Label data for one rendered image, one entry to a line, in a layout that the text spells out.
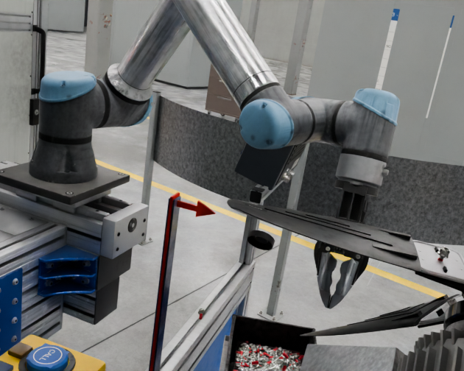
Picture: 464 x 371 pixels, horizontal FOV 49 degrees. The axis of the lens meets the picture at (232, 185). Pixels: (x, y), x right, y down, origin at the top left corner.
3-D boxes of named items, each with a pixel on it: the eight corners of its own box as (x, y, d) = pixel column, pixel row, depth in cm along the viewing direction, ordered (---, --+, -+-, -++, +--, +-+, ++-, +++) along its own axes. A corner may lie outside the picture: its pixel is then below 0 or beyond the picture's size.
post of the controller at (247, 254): (249, 266, 129) (262, 192, 123) (238, 262, 130) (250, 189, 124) (252, 261, 132) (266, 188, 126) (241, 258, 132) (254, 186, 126)
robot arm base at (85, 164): (14, 171, 116) (15, 129, 113) (60, 159, 130) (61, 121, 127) (68, 188, 111) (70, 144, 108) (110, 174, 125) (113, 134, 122)
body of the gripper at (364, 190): (314, 252, 81) (331, 177, 81) (320, 248, 89) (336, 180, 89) (362, 264, 79) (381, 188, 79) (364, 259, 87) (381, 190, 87)
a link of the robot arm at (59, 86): (26, 127, 116) (28, 66, 112) (78, 124, 126) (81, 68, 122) (57, 140, 109) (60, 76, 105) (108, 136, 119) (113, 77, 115)
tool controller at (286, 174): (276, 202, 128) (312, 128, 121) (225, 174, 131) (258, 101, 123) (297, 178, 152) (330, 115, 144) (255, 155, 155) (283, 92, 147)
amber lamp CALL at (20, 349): (21, 360, 53) (21, 355, 53) (6, 355, 53) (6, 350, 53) (33, 351, 55) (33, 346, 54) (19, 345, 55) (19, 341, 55)
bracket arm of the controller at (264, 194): (260, 204, 124) (262, 192, 123) (248, 201, 125) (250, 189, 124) (283, 181, 145) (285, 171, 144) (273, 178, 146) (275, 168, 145)
